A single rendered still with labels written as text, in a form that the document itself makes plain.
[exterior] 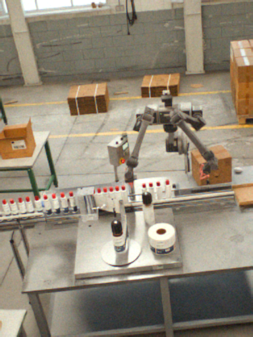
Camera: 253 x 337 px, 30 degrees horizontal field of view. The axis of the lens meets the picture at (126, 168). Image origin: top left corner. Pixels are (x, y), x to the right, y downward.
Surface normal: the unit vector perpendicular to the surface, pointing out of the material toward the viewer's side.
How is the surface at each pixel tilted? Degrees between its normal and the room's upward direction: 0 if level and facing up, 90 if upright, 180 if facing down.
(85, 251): 0
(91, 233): 0
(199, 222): 0
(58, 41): 90
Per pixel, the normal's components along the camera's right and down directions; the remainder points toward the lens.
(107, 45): -0.11, 0.54
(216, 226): -0.12, -0.84
